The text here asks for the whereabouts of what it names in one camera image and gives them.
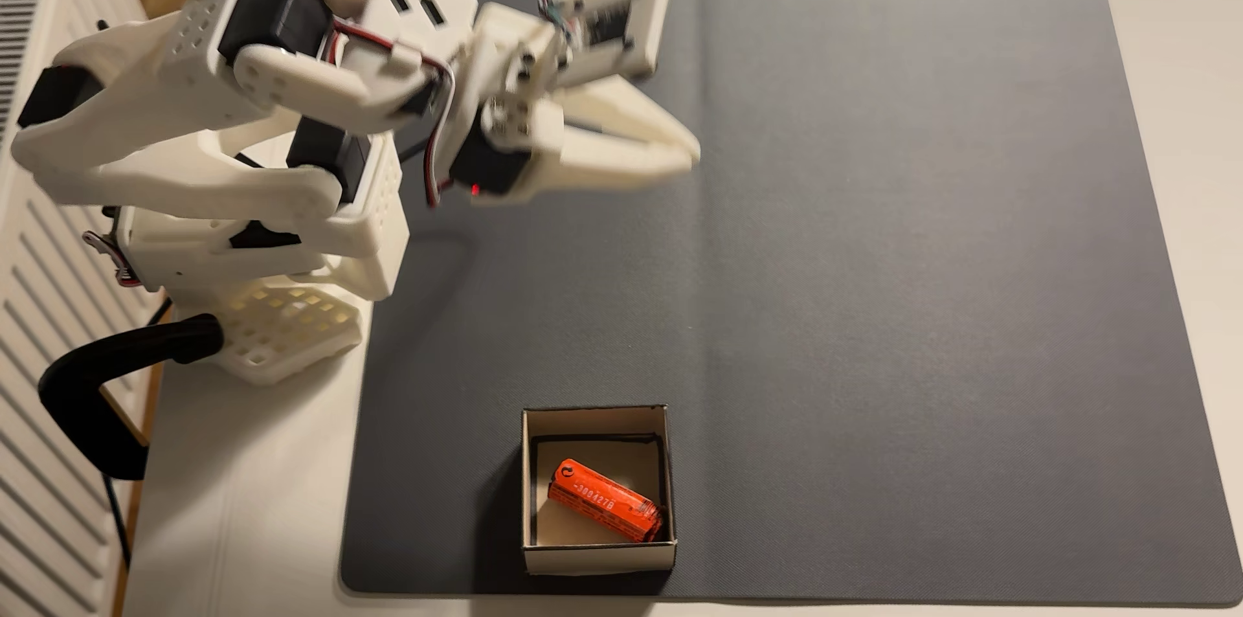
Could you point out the red cylindrical battery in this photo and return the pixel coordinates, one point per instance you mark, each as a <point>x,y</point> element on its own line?
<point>602,500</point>

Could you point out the small open cardboard box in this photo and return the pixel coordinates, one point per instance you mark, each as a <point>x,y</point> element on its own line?
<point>597,559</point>

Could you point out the dark grey textured mat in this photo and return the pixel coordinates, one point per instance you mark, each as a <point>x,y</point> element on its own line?
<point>874,306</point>

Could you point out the black table clamp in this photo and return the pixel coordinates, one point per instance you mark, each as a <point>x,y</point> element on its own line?
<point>87,384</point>

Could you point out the white slatted radiator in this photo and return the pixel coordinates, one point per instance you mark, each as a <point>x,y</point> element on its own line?
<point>39,355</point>

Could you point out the white framed camera board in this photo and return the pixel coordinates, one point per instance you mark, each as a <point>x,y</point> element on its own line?
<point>636,10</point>

